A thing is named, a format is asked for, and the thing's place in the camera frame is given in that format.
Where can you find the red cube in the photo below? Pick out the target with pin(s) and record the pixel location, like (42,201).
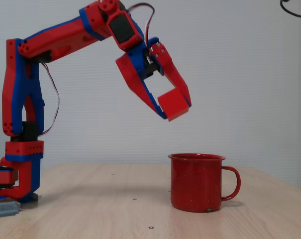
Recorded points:
(172,104)

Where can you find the grey duct tape piece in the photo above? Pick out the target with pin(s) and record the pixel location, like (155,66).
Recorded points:
(4,208)

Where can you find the red mug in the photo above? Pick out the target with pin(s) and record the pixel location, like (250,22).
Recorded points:
(195,181)

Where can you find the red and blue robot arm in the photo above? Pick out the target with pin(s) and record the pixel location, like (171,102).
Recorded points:
(53,42)

